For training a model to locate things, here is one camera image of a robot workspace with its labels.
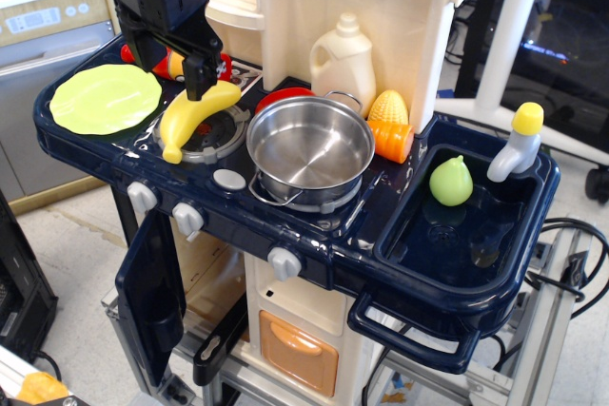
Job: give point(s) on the grey toy stove burner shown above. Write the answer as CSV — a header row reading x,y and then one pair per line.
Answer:
x,y
216,137

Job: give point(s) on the orange toy drawer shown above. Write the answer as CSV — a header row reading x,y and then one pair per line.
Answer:
x,y
299,355

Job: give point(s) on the grey left stove knob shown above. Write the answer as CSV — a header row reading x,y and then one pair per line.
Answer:
x,y
142,198

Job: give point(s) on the cream toy kitchen back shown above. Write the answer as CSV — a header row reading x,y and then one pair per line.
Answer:
x,y
408,37

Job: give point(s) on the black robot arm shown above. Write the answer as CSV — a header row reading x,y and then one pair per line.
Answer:
x,y
152,27

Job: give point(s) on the cream toy detergent jug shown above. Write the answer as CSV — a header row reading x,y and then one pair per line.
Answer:
x,y
341,60

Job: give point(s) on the red toy lid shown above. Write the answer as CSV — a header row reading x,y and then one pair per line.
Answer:
x,y
281,94

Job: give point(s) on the orange toy carrot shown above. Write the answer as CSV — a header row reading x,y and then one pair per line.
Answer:
x,y
393,141

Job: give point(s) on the steel pot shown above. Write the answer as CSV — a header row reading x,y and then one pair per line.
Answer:
x,y
310,153

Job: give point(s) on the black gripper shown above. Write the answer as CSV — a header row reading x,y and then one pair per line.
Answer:
x,y
152,26

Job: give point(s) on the yellow toy corn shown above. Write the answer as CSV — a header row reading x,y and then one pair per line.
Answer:
x,y
390,107

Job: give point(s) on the grey oval button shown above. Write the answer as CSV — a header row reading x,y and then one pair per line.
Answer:
x,y
229,180

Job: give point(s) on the navy oven door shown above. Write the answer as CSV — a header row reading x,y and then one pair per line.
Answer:
x,y
151,297

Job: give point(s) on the grey stove knob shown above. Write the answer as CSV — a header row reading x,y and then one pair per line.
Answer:
x,y
189,220
142,198
284,263

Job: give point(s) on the red ketchup toy bottle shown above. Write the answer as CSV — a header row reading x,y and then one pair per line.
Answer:
x,y
171,68

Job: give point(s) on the yellow toy banana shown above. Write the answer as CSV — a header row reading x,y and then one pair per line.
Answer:
x,y
182,116

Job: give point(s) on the green toy pear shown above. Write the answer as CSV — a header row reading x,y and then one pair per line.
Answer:
x,y
451,183

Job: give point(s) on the grey toy faucet yellow cap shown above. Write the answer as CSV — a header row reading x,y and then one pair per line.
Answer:
x,y
522,145

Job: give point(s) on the light green toy plate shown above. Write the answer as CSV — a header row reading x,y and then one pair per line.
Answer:
x,y
105,100

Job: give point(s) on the grey middle stove knob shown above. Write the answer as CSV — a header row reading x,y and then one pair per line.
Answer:
x,y
189,220

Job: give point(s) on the black computer case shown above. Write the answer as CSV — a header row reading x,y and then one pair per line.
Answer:
x,y
28,304

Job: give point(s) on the navy toy kitchen counter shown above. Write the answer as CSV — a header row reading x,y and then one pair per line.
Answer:
x,y
429,281

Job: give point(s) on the grey right stove knob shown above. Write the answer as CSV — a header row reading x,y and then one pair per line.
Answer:
x,y
284,263

